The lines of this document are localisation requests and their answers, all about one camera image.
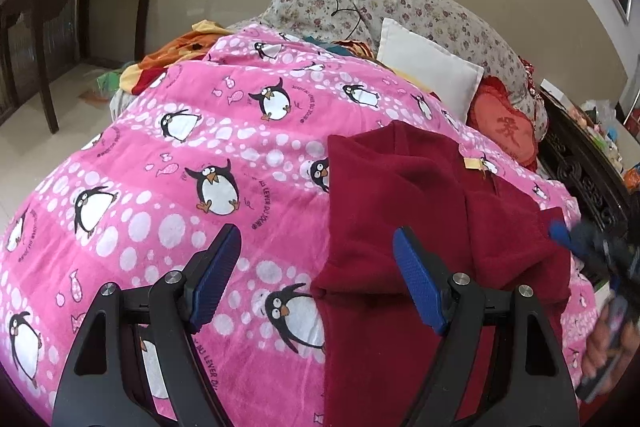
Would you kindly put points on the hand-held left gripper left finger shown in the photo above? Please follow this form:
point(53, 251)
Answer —
point(216, 278)

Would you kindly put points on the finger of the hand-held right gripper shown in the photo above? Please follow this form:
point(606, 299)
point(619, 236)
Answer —
point(570, 241)

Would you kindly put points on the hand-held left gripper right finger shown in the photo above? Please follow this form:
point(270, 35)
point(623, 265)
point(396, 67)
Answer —
point(418, 281)

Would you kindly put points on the dark red knit garment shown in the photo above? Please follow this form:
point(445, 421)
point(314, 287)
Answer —
point(400, 187)

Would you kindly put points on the black clothes hanger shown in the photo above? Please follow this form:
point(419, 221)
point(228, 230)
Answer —
point(350, 9)

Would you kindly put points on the person's right hand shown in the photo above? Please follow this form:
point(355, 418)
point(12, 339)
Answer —
point(600, 347)

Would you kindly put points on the dark carved nightstand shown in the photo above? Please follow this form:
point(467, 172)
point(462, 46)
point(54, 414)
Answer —
point(582, 167)

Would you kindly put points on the pink penguin print blanket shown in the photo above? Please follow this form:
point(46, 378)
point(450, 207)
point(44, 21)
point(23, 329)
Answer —
point(165, 167)

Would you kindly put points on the red heart-shaped cushion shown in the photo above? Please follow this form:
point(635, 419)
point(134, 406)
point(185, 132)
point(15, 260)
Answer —
point(505, 127)

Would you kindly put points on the white box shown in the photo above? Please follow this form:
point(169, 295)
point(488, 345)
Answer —
point(552, 88)

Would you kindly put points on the white pillow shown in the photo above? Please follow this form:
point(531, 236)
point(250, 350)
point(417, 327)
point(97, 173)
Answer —
point(425, 62)

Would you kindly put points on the green cloth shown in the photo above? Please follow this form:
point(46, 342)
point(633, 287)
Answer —
point(107, 86)

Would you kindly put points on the orange and yellow cloth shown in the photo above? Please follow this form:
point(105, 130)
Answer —
point(170, 52)

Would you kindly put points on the floral quilt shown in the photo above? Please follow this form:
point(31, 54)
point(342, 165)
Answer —
point(430, 9)

